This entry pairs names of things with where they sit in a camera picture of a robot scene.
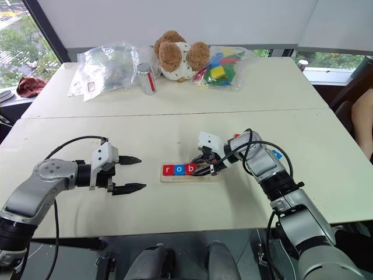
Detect dark rounded grey shape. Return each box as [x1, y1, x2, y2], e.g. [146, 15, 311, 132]
[206, 240, 242, 280]
[124, 243, 176, 280]

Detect person's bare leg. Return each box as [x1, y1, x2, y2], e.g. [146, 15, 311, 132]
[350, 88, 373, 162]

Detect clear plastic bag dark contents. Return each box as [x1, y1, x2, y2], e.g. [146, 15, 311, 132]
[66, 40, 160, 103]

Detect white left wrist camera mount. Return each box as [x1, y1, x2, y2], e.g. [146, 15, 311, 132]
[88, 142, 120, 191]

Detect dark brown chair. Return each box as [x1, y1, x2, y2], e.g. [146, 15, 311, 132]
[328, 55, 373, 141]

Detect plastic bag of coloured blocks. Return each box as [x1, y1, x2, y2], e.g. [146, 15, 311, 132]
[191, 45, 263, 93]

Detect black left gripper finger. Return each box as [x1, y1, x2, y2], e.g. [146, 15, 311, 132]
[118, 155, 143, 166]
[112, 183, 147, 197]

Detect brown and white plush toy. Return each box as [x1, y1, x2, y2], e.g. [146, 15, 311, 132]
[153, 29, 212, 85]

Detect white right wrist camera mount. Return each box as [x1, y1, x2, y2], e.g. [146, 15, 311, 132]
[196, 131, 226, 156]

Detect wooden letter tray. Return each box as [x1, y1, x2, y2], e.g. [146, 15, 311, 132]
[160, 162, 221, 184]

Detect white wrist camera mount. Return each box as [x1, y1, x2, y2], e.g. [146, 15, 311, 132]
[88, 142, 120, 191]
[196, 131, 226, 156]

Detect silver can with red label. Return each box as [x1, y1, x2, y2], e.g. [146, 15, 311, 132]
[136, 62, 159, 96]

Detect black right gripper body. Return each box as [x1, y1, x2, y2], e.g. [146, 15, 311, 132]
[202, 145, 234, 174]

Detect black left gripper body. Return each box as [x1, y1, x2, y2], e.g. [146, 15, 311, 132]
[94, 155, 120, 195]

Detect dark red cloth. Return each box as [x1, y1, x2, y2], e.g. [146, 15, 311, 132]
[16, 76, 48, 98]

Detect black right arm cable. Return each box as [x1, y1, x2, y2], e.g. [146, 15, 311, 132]
[214, 127, 305, 280]

